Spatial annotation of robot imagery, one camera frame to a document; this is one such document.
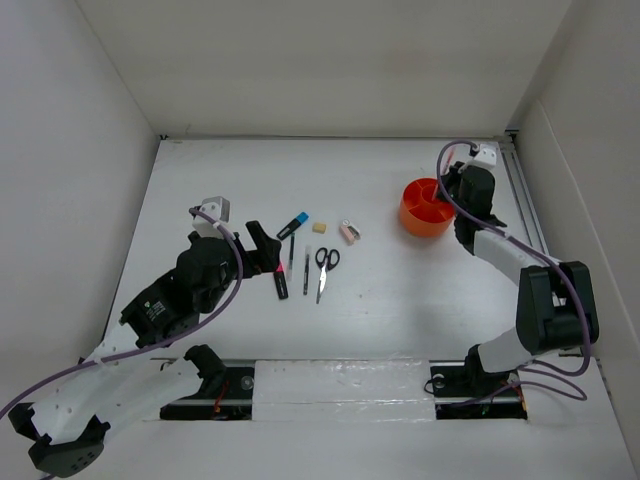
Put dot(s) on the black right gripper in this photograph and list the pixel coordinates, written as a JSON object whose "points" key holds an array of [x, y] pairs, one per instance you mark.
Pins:
{"points": [[454, 174]]}

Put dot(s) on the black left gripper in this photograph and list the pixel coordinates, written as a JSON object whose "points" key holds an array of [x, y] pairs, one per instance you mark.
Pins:
{"points": [[265, 258]]}

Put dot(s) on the black gel pen clear cap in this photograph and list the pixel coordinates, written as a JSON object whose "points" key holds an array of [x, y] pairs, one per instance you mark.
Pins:
{"points": [[306, 271]]}

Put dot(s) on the green ended ink pen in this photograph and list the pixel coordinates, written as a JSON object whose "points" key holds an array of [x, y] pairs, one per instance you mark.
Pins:
{"points": [[291, 254]]}

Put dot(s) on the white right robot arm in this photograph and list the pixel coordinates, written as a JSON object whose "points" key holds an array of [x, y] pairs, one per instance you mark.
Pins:
{"points": [[556, 321]]}

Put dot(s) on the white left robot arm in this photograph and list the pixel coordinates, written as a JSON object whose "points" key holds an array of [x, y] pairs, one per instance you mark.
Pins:
{"points": [[69, 428]]}

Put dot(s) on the orange round desk organizer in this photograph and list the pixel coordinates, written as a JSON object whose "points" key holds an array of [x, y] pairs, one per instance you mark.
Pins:
{"points": [[419, 215]]}

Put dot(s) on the pink capped black highlighter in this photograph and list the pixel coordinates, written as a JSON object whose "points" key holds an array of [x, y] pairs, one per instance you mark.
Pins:
{"points": [[280, 282]]}

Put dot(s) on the blue capped black highlighter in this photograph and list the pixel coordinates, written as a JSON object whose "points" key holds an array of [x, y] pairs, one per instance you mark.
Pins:
{"points": [[292, 226]]}

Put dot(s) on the yellow eraser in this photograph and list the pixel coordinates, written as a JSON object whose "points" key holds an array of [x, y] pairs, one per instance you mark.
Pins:
{"points": [[319, 228]]}

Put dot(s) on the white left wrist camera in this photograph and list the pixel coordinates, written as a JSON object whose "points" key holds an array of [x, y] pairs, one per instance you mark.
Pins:
{"points": [[218, 209]]}

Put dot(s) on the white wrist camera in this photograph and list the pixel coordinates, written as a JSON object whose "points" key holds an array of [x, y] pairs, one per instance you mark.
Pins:
{"points": [[483, 156], [218, 209]]}

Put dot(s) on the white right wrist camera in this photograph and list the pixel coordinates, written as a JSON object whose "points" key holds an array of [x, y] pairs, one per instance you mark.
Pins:
{"points": [[483, 156]]}

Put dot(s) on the black handled scissors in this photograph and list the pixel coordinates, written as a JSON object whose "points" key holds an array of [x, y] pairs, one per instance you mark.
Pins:
{"points": [[326, 260]]}

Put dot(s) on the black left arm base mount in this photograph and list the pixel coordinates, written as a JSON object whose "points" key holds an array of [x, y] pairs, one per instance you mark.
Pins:
{"points": [[225, 392]]}

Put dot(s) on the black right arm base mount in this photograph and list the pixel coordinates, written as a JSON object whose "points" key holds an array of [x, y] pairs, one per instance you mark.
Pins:
{"points": [[464, 391]]}

